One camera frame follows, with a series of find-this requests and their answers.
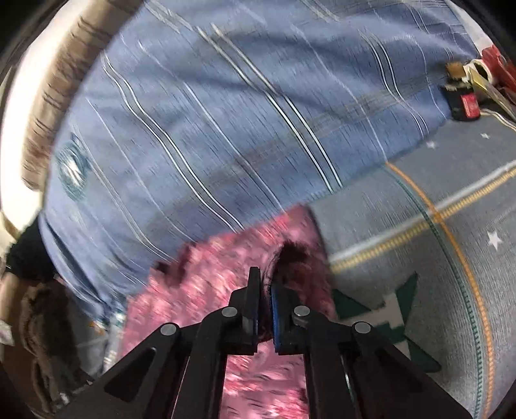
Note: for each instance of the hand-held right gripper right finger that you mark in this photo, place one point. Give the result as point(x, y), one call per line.
point(276, 316)

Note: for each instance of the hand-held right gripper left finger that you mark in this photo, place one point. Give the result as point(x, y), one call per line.
point(253, 300)

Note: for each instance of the pink floral cloth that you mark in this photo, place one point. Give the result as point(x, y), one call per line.
point(193, 282)

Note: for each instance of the grey star print bed sheet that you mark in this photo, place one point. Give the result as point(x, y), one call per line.
point(403, 241)

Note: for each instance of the blue plaid quilt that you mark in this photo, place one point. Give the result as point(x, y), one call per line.
point(242, 121)

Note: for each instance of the brown fleece garment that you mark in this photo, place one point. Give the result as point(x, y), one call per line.
point(44, 322)

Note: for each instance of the gold metal object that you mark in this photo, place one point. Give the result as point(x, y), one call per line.
point(483, 82)

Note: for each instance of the red plastic bag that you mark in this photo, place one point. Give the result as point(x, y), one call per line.
point(496, 60)

